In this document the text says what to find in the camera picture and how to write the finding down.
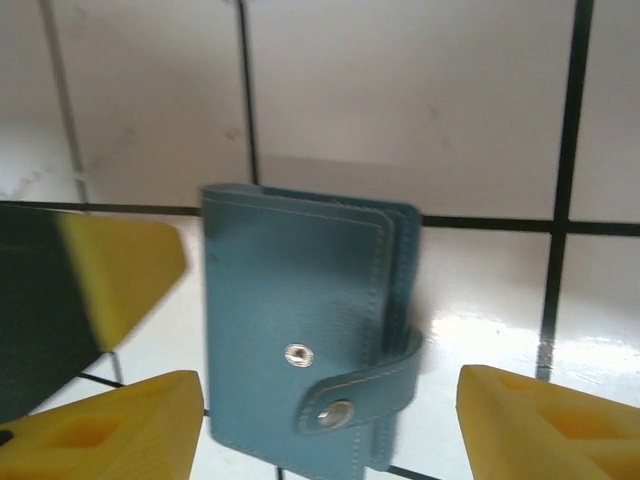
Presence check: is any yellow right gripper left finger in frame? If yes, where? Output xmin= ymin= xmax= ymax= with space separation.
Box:
xmin=0 ymin=369 xmax=206 ymax=480

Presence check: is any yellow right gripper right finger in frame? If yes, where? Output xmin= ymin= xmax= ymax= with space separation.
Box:
xmin=454 ymin=363 xmax=640 ymax=480

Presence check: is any blue leather card holder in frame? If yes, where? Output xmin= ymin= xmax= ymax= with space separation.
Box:
xmin=198 ymin=182 xmax=426 ymax=474

